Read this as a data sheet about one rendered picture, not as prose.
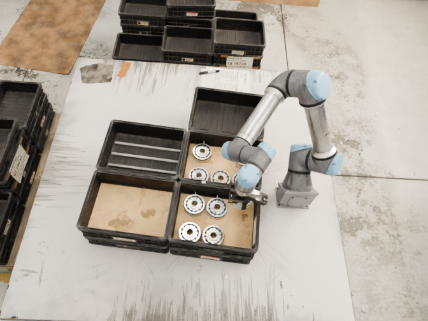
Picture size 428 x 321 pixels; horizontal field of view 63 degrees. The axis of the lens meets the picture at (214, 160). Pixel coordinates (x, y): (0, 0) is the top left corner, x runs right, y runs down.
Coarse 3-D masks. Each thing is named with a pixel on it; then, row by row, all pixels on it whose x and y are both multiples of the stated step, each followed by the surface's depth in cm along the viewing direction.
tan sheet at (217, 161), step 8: (192, 144) 190; (216, 152) 189; (192, 160) 185; (208, 160) 186; (216, 160) 186; (224, 160) 186; (192, 168) 183; (208, 168) 183; (216, 168) 184; (224, 168) 184; (232, 168) 184; (240, 168) 185; (184, 176) 180; (200, 176) 181
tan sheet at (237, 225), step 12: (180, 204) 172; (192, 204) 172; (228, 204) 174; (252, 204) 175; (180, 216) 169; (204, 216) 170; (228, 216) 171; (240, 216) 171; (252, 216) 172; (204, 228) 167; (228, 228) 168; (240, 228) 168; (252, 228) 168; (228, 240) 165; (240, 240) 165
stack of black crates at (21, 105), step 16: (0, 80) 248; (0, 96) 249; (16, 96) 255; (32, 96) 256; (0, 112) 247; (16, 112) 248; (32, 112) 239; (48, 112) 264; (32, 128) 242; (48, 128) 267; (32, 144) 248
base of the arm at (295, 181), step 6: (288, 168) 179; (288, 174) 178; (294, 174) 175; (300, 174) 174; (306, 174) 174; (288, 180) 177; (294, 180) 175; (300, 180) 174; (306, 180) 175; (282, 186) 181; (288, 186) 176; (294, 186) 174; (300, 186) 174; (306, 186) 175; (312, 186) 178
